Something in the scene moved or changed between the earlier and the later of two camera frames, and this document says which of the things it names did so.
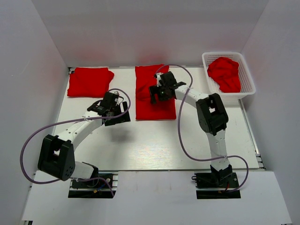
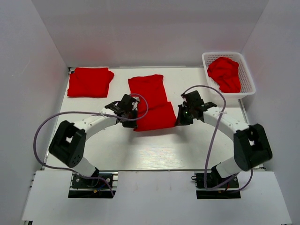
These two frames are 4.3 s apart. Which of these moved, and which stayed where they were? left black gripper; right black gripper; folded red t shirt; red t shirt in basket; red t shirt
Moved: left black gripper; red t shirt; right black gripper
Stayed: folded red t shirt; red t shirt in basket
